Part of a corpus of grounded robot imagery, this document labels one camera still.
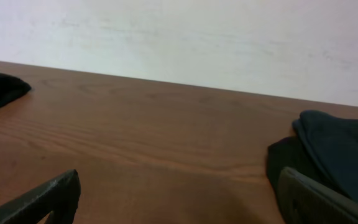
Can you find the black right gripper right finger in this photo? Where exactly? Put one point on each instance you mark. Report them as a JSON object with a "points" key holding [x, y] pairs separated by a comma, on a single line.
{"points": [[302, 200]]}

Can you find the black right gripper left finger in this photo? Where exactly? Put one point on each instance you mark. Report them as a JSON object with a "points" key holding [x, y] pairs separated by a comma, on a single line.
{"points": [[56, 200]]}

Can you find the dark blue shorts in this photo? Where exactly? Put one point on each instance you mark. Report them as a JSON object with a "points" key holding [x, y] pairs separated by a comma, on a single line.
{"points": [[332, 143]]}

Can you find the black garment pile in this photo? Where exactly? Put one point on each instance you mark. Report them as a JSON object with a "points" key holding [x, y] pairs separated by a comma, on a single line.
{"points": [[290, 152]]}

